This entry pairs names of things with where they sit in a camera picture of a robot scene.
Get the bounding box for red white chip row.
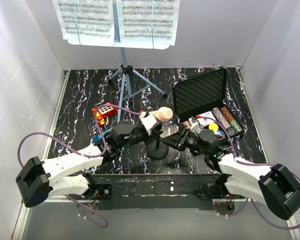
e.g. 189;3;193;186
182;120;192;129

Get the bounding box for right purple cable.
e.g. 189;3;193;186
197;116;300;230

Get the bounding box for yellow dealer button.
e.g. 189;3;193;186
208;122;219;132

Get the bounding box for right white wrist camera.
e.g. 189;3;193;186
188;116;204;133

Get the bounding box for pink toy microphone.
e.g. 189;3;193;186
150;107;173;122

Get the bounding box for white card deck box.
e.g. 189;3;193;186
196;111;216;127

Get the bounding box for left aluminium rail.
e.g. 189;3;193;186
39;70;70;159

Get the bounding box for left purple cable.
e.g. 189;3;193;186
16;104;146;229

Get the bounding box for black microphone stand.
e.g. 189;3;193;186
146;139;169;161

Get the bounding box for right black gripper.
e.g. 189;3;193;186
161;125;209;156

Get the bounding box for right sheet music page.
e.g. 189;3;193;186
116;0;180;49

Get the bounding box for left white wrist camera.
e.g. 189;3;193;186
139;110;157;135

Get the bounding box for blue white chip row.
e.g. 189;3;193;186
211;107;231;129

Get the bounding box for left sheet music page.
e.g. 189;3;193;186
52;0;115;46

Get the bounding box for sheet music page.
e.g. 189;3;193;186
52;0;115;46
116;0;180;49

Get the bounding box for purple cable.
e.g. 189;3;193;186
16;104;146;229
197;116;300;230

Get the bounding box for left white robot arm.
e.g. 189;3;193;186
16;119;162;208

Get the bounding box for blue music stand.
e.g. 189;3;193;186
66;0;172;123

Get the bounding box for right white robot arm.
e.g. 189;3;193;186
161;126;300;220

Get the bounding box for blue grey brick toy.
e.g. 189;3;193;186
92;130;111;145

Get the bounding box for brown chip row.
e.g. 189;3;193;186
219;106;235;123

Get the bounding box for green chip row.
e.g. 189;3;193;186
229;119;243;134

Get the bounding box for black poker chip case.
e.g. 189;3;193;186
172;66;245;142

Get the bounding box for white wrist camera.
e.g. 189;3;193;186
188;116;204;133
139;110;157;135

